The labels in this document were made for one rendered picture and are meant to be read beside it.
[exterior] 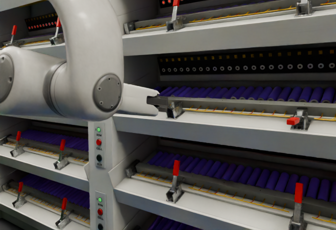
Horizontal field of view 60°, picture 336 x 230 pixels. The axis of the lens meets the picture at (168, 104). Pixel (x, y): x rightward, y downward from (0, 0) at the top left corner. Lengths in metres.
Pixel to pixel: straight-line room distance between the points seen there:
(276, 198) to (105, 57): 0.46
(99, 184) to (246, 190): 0.40
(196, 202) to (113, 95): 0.40
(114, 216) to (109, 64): 0.56
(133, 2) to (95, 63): 0.53
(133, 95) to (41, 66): 0.16
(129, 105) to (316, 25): 0.33
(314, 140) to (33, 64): 0.44
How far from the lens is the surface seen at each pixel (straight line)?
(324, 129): 0.56
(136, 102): 0.48
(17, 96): 0.37
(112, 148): 0.78
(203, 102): 0.66
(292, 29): 0.56
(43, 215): 1.17
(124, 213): 0.87
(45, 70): 0.39
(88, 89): 0.34
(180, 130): 0.64
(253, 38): 0.58
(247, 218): 0.64
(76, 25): 0.34
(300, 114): 0.55
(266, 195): 0.66
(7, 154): 1.28
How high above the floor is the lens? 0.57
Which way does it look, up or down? 4 degrees down
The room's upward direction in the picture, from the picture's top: straight up
